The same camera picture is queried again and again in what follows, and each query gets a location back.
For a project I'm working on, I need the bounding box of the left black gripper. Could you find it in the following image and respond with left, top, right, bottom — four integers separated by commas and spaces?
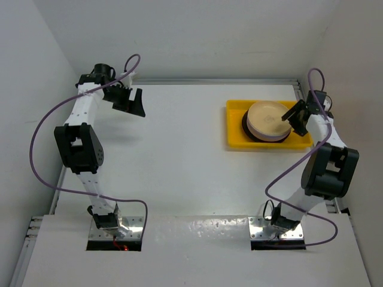
102, 84, 144, 117

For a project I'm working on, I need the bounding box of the cream white plate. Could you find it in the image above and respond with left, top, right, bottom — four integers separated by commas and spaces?
246, 124, 291, 138

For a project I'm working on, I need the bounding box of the orange plate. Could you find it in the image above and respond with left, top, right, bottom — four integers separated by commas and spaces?
246, 100, 291, 136

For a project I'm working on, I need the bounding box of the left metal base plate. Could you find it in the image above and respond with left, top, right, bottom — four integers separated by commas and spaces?
88, 216, 144, 241

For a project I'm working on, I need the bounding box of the yellow plastic bin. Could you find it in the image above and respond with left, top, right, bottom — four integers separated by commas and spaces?
226, 100, 314, 150

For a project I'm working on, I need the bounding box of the black cable right base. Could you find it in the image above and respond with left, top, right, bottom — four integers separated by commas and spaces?
262, 199, 276, 225

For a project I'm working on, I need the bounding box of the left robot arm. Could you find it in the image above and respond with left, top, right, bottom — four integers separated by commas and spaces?
54, 63, 145, 239

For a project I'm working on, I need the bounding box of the purple plate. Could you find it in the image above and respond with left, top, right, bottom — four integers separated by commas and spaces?
250, 132, 290, 142

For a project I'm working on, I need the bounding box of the metal base plate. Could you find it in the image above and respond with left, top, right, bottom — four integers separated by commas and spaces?
248, 216, 304, 241
88, 216, 144, 241

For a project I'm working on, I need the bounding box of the steel plate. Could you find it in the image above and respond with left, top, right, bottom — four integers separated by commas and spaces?
241, 111, 290, 143

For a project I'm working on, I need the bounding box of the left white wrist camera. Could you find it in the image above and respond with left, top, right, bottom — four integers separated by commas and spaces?
120, 71, 137, 88

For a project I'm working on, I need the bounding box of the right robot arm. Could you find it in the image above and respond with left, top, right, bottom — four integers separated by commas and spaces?
270, 90, 359, 233

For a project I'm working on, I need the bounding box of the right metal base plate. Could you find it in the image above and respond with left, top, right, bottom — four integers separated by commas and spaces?
248, 216, 304, 241

